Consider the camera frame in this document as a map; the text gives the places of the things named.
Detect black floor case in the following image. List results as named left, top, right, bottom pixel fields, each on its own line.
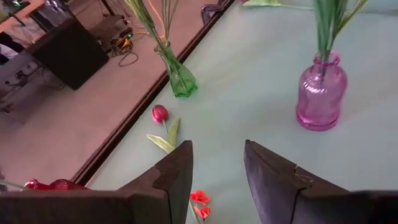
left=29, top=17, right=110, bottom=91

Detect red ribbed glass vase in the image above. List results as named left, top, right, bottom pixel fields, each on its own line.
left=24, top=178, right=90, bottom=192

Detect green table mat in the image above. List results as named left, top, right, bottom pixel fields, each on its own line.
left=86, top=0, right=398, bottom=224

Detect green glass vase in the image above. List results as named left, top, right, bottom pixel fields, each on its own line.
left=154, top=42, right=199, bottom=99

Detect pink ribbed glass vase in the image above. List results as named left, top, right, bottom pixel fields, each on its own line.
left=295, top=51, right=348, bottom=132

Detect floor cable tangle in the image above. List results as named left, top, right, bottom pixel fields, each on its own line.
left=104, top=26, right=141, bottom=68

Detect wooden desk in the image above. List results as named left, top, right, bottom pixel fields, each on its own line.
left=0, top=0, right=46, bottom=34

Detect black aluminium table frame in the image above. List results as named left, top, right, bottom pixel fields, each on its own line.
left=71, top=0, right=236, bottom=187

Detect orange artificial flower bunch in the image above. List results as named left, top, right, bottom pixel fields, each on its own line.
left=124, top=0, right=181, bottom=50

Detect black table clamp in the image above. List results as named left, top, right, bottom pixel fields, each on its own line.
left=200, top=2, right=229, bottom=26

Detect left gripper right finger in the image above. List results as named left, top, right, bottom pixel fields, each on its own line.
left=244, top=139, right=351, bottom=224

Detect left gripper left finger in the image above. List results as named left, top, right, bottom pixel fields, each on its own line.
left=119, top=139, right=194, bottom=224

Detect dark red artificial tulip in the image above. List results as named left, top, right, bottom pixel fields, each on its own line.
left=146, top=104, right=182, bottom=155

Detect red artificial flower bunch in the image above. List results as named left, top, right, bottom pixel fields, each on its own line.
left=188, top=189, right=213, bottom=224
left=312, top=0, right=369, bottom=63

